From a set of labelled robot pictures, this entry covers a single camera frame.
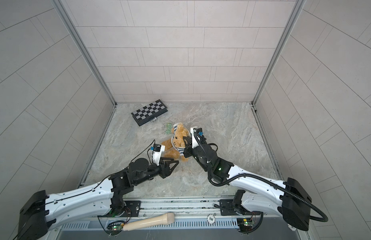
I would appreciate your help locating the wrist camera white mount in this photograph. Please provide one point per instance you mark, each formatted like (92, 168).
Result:
(157, 150)
(197, 136)

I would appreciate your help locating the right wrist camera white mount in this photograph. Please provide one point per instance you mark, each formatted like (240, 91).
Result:
(197, 136)

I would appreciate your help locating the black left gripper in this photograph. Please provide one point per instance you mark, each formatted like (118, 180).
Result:
(163, 168)

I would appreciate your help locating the green brick pattern plastic bag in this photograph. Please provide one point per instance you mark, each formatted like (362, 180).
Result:
(168, 128)

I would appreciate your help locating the brown teddy bear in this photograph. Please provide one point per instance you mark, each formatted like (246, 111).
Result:
(171, 152)

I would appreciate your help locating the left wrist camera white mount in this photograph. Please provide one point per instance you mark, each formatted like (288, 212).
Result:
(157, 150)

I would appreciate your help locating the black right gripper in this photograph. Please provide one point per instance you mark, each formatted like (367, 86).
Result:
(188, 149)

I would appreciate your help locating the aluminium mounting rail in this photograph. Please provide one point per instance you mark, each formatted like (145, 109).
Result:
(201, 207)

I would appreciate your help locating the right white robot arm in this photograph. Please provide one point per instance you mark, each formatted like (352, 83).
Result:
(286, 198)

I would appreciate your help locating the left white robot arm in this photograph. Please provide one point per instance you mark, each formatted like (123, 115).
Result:
(43, 212)

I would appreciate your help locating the right circuit board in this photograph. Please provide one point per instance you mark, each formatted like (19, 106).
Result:
(245, 225)

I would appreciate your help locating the folded black chess board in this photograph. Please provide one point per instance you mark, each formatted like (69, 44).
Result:
(149, 112)

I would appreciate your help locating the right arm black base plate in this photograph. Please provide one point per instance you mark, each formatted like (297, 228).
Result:
(228, 208)

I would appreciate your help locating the blue white striped sweater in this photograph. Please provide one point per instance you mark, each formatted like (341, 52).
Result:
(177, 141)

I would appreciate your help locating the beige wooden handle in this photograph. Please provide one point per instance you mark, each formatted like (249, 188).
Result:
(164, 219)

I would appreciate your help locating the left green circuit board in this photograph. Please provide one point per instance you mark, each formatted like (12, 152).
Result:
(115, 227)

